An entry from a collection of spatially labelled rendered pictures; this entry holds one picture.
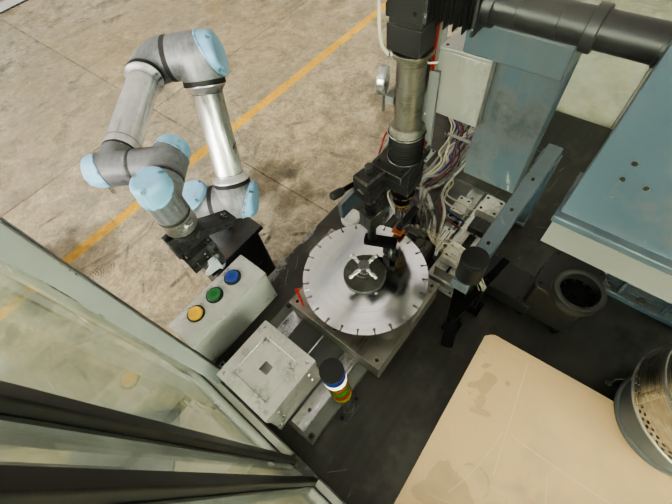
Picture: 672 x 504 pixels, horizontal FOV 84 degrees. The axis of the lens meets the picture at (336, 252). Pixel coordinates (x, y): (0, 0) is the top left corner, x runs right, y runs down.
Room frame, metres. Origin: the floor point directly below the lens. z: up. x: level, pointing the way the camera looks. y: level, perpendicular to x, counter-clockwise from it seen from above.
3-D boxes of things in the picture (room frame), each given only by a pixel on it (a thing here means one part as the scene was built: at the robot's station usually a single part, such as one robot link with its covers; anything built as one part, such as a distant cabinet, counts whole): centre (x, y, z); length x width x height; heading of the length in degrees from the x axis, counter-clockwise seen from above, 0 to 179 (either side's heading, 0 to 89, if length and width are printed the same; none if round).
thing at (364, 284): (0.46, -0.06, 0.96); 0.11 x 0.11 x 0.03
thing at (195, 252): (0.54, 0.33, 1.12); 0.09 x 0.08 x 0.12; 130
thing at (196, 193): (0.86, 0.41, 0.91); 0.13 x 0.12 x 0.14; 83
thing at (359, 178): (0.52, -0.10, 1.17); 0.06 x 0.05 x 0.20; 122
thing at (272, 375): (0.28, 0.23, 0.82); 0.18 x 0.18 x 0.15; 41
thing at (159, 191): (0.55, 0.33, 1.28); 0.09 x 0.08 x 0.11; 173
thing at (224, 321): (0.50, 0.35, 0.82); 0.28 x 0.11 x 0.15; 131
